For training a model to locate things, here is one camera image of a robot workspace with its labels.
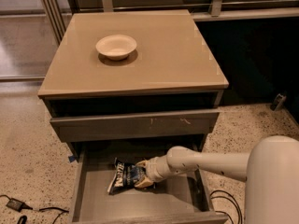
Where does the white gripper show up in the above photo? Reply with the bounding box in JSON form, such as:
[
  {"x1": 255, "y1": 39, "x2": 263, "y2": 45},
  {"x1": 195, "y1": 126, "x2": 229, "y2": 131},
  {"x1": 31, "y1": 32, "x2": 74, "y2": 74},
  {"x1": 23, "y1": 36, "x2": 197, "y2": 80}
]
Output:
[{"x1": 134, "y1": 156, "x2": 176, "y2": 189}]

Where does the blue Kettle chip bag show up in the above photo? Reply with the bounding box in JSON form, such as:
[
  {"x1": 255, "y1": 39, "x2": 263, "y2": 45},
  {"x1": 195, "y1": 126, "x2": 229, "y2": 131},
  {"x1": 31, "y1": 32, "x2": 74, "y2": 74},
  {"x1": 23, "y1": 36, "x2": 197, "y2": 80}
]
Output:
[{"x1": 107, "y1": 158, "x2": 147, "y2": 195}]

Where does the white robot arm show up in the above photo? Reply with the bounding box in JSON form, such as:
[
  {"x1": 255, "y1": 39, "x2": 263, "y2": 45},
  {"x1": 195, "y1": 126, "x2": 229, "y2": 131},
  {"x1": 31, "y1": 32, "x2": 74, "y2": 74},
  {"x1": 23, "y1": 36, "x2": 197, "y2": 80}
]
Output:
[{"x1": 137, "y1": 135, "x2": 299, "y2": 224}]

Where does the open grey middle drawer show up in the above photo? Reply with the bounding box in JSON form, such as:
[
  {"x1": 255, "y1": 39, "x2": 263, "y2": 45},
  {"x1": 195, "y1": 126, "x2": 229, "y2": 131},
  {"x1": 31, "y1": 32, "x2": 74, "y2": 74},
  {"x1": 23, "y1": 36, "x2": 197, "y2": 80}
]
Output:
[{"x1": 68, "y1": 139, "x2": 228, "y2": 224}]

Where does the closed grey top drawer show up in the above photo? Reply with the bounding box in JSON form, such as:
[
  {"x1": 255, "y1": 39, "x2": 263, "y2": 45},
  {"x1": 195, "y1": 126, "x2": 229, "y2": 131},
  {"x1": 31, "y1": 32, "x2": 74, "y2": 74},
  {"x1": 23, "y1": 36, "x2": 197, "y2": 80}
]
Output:
[{"x1": 50, "y1": 109, "x2": 219, "y2": 142}]

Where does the grey drawer cabinet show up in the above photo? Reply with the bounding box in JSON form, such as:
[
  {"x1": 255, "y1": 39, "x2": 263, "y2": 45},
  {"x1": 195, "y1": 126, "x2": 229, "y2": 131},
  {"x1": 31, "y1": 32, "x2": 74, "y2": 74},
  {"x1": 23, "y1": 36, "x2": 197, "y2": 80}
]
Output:
[{"x1": 37, "y1": 9, "x2": 230, "y2": 224}]

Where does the blue tape piece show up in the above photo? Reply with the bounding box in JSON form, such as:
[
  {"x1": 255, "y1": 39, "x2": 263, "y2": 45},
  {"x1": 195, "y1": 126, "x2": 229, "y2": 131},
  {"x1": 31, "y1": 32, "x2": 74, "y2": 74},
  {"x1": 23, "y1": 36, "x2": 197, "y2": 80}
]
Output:
[{"x1": 68, "y1": 155, "x2": 78, "y2": 163}]

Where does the white paper bowl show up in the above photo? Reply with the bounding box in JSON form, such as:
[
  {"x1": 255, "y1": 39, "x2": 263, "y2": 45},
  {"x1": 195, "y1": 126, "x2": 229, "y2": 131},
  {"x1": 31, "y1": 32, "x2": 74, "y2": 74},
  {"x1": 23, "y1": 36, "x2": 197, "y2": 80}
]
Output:
[{"x1": 95, "y1": 35, "x2": 137, "y2": 61}]

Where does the black plug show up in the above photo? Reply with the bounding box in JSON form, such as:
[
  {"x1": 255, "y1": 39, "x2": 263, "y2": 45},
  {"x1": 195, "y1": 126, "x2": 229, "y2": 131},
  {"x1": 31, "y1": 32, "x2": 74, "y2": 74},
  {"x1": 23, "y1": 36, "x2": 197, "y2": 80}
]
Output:
[{"x1": 17, "y1": 216, "x2": 27, "y2": 224}]

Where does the black power adapter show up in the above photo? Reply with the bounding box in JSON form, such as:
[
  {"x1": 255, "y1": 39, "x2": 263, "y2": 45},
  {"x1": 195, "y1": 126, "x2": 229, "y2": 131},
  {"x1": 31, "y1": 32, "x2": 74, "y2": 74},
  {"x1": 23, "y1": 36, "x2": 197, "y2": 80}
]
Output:
[{"x1": 6, "y1": 198, "x2": 32, "y2": 212}]

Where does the small grey floor device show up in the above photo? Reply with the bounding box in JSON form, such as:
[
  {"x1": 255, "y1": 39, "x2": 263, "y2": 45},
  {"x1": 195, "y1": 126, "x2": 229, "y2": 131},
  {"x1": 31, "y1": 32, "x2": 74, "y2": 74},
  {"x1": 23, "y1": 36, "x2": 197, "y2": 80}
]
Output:
[{"x1": 270, "y1": 92, "x2": 287, "y2": 111}]

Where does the black looped cable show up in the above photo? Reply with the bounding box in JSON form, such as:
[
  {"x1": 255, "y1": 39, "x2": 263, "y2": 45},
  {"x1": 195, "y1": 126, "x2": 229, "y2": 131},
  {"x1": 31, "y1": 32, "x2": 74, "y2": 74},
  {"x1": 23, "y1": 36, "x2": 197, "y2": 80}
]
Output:
[{"x1": 209, "y1": 189, "x2": 244, "y2": 224}]

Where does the black adapter cable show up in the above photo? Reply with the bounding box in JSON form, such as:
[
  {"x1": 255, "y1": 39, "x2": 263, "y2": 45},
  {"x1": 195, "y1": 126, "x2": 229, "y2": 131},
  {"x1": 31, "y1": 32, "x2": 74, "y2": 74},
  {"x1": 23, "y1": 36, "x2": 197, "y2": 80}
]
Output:
[{"x1": 0, "y1": 194, "x2": 70, "y2": 224}]

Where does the metal railing frame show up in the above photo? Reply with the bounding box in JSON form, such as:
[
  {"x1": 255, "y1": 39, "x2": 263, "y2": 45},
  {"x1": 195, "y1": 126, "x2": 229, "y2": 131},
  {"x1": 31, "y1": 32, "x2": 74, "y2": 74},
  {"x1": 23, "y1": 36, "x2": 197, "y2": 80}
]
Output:
[{"x1": 41, "y1": 0, "x2": 299, "y2": 41}]

